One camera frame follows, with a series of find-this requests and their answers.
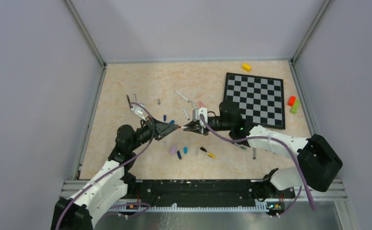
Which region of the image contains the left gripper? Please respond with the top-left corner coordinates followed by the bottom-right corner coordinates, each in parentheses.
top-left (128, 114), bottom-right (177, 150)

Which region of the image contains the pink highlighter cap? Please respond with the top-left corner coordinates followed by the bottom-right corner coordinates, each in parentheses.
top-left (169, 146), bottom-right (177, 155)

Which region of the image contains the white pen grey cap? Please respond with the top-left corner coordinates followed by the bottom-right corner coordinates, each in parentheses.
top-left (175, 90), bottom-right (191, 103)

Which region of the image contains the green gel pen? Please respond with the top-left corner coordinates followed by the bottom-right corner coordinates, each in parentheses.
top-left (234, 143), bottom-right (247, 150)

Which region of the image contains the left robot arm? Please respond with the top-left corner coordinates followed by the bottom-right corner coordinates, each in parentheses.
top-left (51, 116), bottom-right (180, 230)

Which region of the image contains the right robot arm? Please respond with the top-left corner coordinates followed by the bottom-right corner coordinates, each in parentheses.
top-left (184, 101), bottom-right (343, 197)

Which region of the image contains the black white chessboard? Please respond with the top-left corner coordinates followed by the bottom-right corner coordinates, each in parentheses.
top-left (223, 72), bottom-right (286, 130)

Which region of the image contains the yellow block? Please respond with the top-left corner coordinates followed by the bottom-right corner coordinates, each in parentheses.
top-left (241, 63), bottom-right (252, 72)

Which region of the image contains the red block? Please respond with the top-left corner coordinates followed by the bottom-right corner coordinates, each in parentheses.
top-left (287, 96), bottom-right (296, 107)

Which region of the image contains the green curved block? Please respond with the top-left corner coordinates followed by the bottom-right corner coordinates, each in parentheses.
top-left (290, 100), bottom-right (301, 114)

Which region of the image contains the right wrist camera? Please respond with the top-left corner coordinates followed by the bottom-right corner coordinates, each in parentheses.
top-left (192, 107), bottom-right (208, 127)

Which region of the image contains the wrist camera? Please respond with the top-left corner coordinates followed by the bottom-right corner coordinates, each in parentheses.
top-left (130, 103), bottom-right (146, 121)
top-left (192, 107), bottom-right (208, 127)

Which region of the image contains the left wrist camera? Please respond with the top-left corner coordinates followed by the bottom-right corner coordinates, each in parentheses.
top-left (130, 103), bottom-right (146, 121)

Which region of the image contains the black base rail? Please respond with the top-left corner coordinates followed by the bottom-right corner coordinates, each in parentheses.
top-left (124, 179), bottom-right (295, 208)

